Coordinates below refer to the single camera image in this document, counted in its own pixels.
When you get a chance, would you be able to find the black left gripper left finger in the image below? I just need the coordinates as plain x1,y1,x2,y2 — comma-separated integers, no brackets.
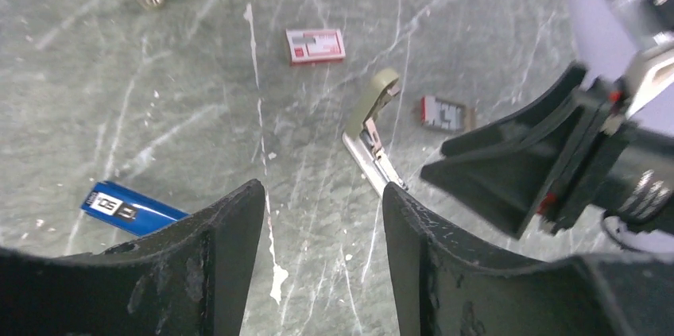
1,180,265,335

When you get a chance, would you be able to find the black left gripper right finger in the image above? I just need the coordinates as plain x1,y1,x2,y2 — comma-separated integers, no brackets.
382,183,673,335

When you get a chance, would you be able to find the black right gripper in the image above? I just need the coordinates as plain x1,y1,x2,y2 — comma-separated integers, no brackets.
420,61,631,239

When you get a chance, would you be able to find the beige olive stapler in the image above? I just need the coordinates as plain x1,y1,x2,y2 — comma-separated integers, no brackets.
342,68,408,196

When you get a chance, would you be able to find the red staple box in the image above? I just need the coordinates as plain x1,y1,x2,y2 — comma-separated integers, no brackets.
285,29,346,65

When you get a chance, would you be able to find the blue black stapler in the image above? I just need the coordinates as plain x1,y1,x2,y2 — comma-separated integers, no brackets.
80,180,188,237

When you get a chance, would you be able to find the opened staple box tray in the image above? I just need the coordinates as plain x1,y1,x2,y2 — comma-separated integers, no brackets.
420,95,476,134

